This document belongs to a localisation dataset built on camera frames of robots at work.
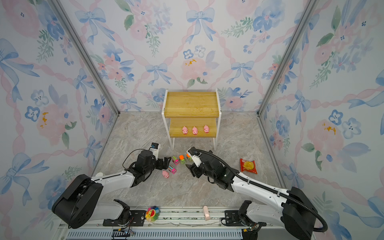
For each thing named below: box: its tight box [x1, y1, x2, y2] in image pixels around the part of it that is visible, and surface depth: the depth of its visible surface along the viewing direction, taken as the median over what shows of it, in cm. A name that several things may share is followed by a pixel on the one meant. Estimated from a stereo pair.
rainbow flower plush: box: [145, 205, 160, 222], surface depth 76 cm
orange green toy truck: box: [179, 154, 186, 165], surface depth 94 cm
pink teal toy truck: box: [168, 165, 177, 175], surface depth 90 cm
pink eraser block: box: [203, 205, 211, 221], surface depth 75 cm
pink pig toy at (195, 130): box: [192, 126, 199, 136], surface depth 88 cm
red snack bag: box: [239, 158, 258, 174], surface depth 92 cm
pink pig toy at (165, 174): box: [162, 170, 170, 179], surface depth 88 cm
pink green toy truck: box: [171, 155, 180, 166], surface depth 94 cm
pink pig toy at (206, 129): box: [203, 124, 210, 134], surface depth 89 cm
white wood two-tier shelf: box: [161, 88, 222, 151], surface depth 82 cm
